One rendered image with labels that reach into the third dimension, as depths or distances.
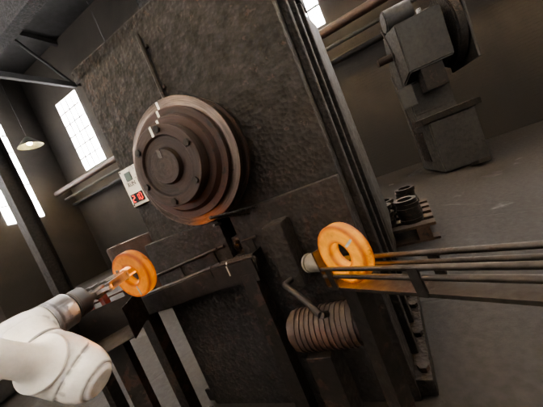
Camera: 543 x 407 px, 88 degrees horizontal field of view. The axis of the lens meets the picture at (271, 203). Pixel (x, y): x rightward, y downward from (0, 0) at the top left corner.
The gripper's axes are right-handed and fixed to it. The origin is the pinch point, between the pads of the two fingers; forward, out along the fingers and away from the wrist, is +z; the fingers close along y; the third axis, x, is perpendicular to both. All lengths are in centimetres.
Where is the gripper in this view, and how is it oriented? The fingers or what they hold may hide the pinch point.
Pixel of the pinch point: (131, 269)
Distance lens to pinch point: 104.7
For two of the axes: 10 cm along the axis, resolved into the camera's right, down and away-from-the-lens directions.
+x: -4.0, -9.1, -1.4
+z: 3.4, -2.8, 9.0
